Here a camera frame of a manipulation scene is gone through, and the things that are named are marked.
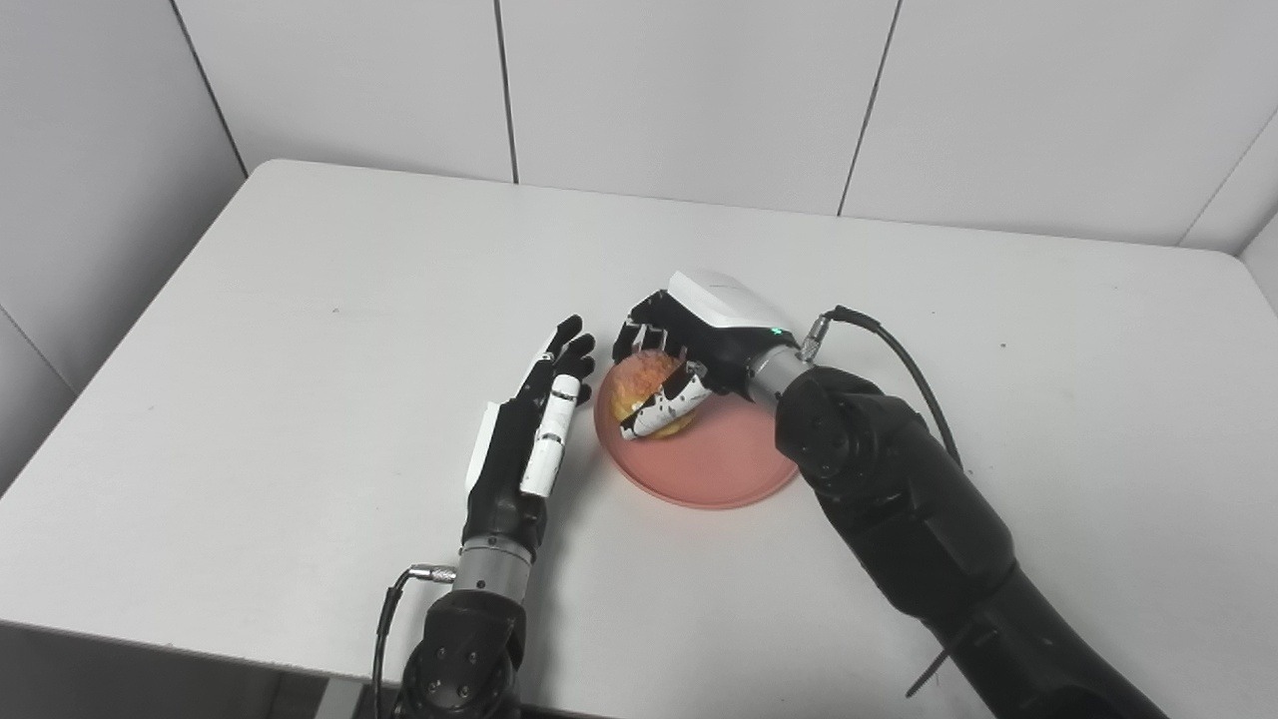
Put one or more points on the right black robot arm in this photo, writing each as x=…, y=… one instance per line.
x=929, y=519

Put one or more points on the cream puff pastry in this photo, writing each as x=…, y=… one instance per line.
x=639, y=384

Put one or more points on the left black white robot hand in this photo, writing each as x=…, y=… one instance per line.
x=524, y=439

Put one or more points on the pink round plate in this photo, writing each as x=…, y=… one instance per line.
x=714, y=459

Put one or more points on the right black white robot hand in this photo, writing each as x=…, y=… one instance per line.
x=699, y=340

